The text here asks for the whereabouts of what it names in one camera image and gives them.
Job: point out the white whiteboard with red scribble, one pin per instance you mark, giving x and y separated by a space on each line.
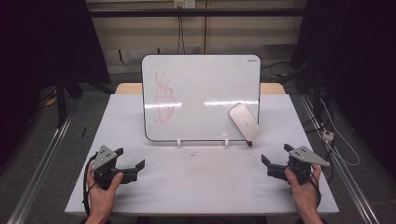
205 93

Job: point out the black metal stand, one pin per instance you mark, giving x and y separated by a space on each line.
62 93
311 77

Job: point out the white whiteboard foot clip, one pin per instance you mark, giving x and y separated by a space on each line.
226 142
179 142

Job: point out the person's left hand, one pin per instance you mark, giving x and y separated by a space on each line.
101 199

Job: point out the white whiteboard eraser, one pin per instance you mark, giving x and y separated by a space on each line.
245 122

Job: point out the white wall socket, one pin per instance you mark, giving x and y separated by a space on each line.
184 3

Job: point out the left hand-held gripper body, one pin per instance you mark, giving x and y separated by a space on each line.
104 158

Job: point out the black curtain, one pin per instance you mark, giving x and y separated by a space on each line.
46 40
358 62

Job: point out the white power strip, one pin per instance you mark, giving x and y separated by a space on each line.
328 135

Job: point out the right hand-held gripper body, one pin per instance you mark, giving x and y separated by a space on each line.
303 157

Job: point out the black horizontal bar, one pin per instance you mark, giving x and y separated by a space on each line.
193 12

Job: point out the person's right hand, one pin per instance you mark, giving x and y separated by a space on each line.
303 194

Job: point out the aluminium floor rail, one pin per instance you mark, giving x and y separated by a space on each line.
40 174
342 174

